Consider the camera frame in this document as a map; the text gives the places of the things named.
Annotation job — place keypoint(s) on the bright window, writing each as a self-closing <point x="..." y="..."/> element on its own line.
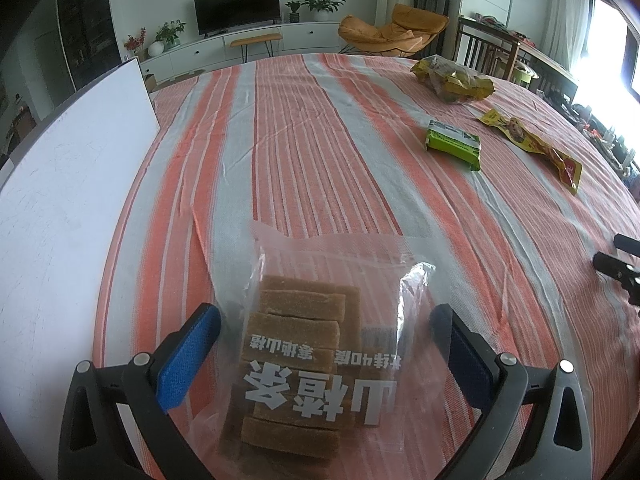
<point x="610" y="45"/>

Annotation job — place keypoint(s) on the green potted plant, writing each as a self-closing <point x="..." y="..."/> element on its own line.
<point x="170" y="32"/>

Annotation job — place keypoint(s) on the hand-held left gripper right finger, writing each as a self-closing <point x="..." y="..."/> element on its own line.
<point x="460" y="365"/>

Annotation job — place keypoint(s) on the dark display cabinet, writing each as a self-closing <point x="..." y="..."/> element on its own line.
<point x="87" y="25"/>

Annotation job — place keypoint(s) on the wooden slatted chair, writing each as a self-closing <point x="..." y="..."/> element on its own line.
<point x="485" y="50"/>

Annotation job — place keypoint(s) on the sheer window curtain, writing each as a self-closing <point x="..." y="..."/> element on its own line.
<point x="567" y="10"/>

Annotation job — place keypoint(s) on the white round vase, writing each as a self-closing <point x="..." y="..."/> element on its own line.
<point x="156" y="48"/>

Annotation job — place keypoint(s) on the wooden stool with metal legs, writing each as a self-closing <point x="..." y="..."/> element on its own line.
<point x="255" y="39"/>

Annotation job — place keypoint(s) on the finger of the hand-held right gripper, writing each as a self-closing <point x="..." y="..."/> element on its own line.
<point x="629" y="245"/>
<point x="625" y="271"/>

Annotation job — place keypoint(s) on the large plant in white pot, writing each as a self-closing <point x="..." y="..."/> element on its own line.
<point x="322" y="5"/>

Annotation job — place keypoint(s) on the yellow clear snack bag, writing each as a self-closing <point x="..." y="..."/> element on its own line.
<point x="460" y="82"/>

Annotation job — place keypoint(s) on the orange lounge chair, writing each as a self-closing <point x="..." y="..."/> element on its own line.
<point x="380" y="35"/>

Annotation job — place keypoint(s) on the small plant in dark pot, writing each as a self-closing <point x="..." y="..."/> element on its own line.
<point x="293" y="12"/>

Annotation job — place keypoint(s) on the clear bag of brown strips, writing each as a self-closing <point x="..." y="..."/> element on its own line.
<point x="300" y="340"/>

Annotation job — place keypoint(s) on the white board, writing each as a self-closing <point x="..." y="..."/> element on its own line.
<point x="65" y="210"/>

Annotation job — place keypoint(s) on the yellow red snack packet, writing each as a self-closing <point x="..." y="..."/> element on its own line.
<point x="520" y="132"/>

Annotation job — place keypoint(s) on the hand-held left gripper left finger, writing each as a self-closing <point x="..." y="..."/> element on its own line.
<point x="185" y="360"/>

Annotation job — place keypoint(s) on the green snack packet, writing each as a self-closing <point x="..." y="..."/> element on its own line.
<point x="452" y="142"/>

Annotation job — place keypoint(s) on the white television cabinet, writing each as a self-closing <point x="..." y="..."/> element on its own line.
<point x="310" y="35"/>

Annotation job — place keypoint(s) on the orange white striped tablecloth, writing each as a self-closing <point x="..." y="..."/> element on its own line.
<point x="325" y="160"/>

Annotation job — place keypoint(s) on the black flat television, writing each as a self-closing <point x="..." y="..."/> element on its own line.
<point x="235" y="7"/>

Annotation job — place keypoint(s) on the red flower arrangement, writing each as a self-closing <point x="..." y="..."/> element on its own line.
<point x="134" y="41"/>

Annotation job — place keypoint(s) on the cluttered wooden side table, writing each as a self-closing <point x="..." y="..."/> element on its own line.
<point x="565" y="80"/>

